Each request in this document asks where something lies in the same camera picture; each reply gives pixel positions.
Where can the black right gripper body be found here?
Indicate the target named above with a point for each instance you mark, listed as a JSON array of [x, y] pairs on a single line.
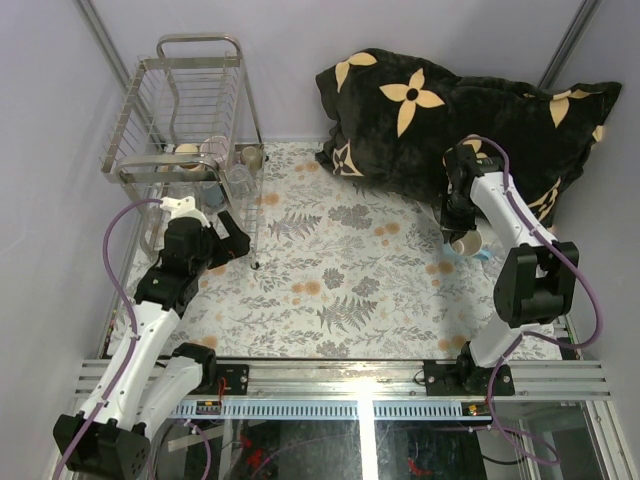
[[456, 213]]

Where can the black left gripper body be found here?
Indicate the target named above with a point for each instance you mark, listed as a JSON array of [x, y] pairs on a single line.
[[214, 251]]

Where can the light blue ceramic mug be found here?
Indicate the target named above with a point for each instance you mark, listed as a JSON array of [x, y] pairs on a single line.
[[469, 246]]

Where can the blue textured square mug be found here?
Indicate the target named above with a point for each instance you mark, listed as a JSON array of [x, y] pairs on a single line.
[[213, 196]]

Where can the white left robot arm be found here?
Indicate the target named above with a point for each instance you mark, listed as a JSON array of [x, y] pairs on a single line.
[[110, 436]]

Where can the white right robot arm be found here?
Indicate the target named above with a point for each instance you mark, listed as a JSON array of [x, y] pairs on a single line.
[[536, 283]]

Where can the steel two-tier dish rack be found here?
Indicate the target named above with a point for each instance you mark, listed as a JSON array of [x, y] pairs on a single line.
[[194, 87]]

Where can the clear glass tumbler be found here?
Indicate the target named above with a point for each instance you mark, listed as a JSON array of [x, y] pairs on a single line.
[[241, 183]]

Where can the olive green ceramic mug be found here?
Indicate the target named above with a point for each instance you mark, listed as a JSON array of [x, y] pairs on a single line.
[[252, 157]]

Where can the pink ribbed ceramic mug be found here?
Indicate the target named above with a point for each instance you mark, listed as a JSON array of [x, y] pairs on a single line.
[[216, 148]]

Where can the floral patterned table mat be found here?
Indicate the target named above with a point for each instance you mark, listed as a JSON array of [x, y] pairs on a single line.
[[344, 272]]

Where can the black floral plush pillow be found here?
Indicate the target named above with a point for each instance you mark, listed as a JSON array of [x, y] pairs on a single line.
[[396, 116]]

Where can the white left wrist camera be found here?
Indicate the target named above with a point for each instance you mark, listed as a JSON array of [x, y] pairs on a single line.
[[183, 208]]

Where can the aluminium front rail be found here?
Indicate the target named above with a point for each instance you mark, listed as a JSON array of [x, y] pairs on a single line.
[[334, 390]]

